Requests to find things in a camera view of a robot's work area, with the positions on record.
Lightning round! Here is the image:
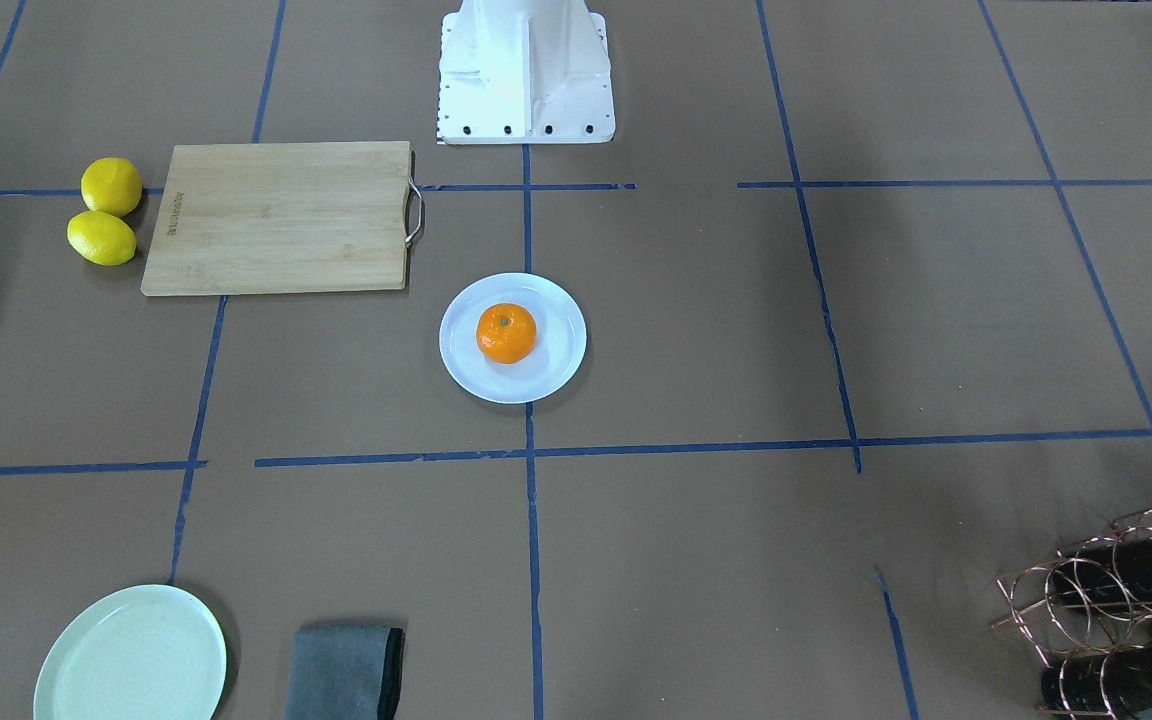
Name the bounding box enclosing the dark wine bottle lower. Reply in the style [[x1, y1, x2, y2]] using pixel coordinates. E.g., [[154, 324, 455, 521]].
[[1039, 646, 1152, 719]]

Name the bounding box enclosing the bamboo cutting board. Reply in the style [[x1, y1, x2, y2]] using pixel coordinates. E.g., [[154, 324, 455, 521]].
[[141, 141, 424, 297]]

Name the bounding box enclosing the folded grey cloth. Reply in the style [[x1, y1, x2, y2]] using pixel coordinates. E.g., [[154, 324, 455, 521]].
[[283, 624, 406, 719]]

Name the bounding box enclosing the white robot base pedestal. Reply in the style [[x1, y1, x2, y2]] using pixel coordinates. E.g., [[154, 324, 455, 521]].
[[435, 1, 617, 146]]

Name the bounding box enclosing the orange mandarin fruit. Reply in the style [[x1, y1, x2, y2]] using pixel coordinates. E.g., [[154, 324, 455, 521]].
[[475, 304, 538, 365]]

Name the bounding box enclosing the lower yellow lemon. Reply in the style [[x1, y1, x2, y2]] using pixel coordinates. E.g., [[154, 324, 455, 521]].
[[67, 210, 137, 266]]

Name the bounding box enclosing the yellow lemon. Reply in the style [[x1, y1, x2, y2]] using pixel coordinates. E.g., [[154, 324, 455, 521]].
[[79, 158, 145, 218], [67, 210, 137, 266]]

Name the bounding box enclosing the copper wire bottle rack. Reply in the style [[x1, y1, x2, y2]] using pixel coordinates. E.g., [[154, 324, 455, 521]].
[[995, 509, 1152, 719]]

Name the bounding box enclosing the dark wine bottle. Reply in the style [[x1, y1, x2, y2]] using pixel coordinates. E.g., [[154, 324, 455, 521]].
[[1049, 537, 1152, 607], [1039, 646, 1152, 719]]

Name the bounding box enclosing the light green plate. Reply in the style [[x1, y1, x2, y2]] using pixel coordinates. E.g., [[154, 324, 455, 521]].
[[32, 584, 228, 719]]

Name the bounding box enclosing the light blue plate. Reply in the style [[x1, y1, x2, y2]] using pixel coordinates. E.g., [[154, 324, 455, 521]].
[[438, 272, 588, 404]]

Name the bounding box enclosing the upper yellow lemon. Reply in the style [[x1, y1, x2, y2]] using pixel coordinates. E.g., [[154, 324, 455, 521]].
[[79, 158, 145, 218]]

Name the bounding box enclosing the dark wine bottle upper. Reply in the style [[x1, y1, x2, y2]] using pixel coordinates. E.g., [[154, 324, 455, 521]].
[[1049, 537, 1152, 607]]

